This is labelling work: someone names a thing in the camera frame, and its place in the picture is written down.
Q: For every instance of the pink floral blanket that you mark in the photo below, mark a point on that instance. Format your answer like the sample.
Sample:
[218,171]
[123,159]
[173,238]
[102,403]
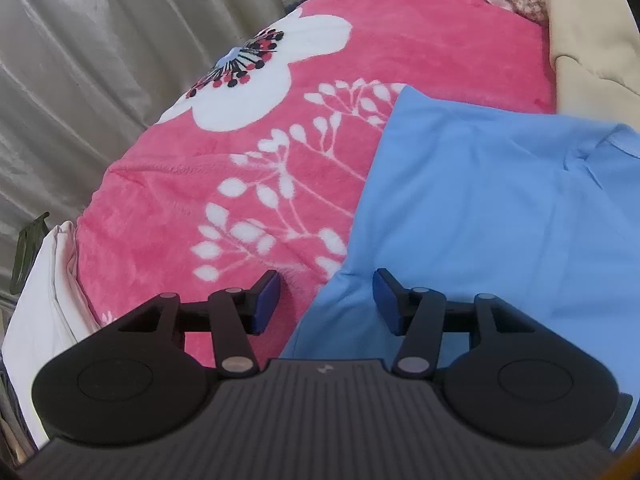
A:
[200,135]

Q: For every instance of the dark green object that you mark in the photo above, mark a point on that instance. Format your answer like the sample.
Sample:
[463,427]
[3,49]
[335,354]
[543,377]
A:
[27,250]

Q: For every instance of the light blue t-shirt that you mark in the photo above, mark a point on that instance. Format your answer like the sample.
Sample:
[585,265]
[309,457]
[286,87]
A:
[475,200]

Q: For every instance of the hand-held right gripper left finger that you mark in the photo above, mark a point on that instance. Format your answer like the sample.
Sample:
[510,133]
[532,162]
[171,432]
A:
[264,305]

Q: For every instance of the beige garment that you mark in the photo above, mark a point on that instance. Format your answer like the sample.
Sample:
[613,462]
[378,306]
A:
[585,60]

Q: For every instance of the grey curtain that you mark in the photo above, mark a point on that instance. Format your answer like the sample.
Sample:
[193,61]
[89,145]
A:
[75,60]

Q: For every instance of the white folded cloth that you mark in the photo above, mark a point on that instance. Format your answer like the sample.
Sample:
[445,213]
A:
[40,320]

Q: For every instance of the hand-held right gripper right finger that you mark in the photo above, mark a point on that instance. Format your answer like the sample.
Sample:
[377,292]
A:
[386,305]

